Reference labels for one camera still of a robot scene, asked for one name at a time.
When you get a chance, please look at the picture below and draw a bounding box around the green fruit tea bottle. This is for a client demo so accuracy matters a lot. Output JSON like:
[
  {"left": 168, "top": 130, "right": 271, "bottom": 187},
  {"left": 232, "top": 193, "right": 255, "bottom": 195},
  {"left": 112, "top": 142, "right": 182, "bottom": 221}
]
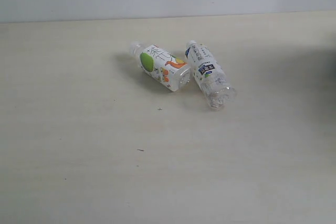
[{"left": 130, "top": 41, "right": 191, "bottom": 92}]

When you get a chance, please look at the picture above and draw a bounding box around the clear blue label bottle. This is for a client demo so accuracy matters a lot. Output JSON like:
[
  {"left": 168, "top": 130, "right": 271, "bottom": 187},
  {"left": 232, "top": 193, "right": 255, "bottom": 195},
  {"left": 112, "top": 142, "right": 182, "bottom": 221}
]
[{"left": 185, "top": 40, "right": 236, "bottom": 110}]

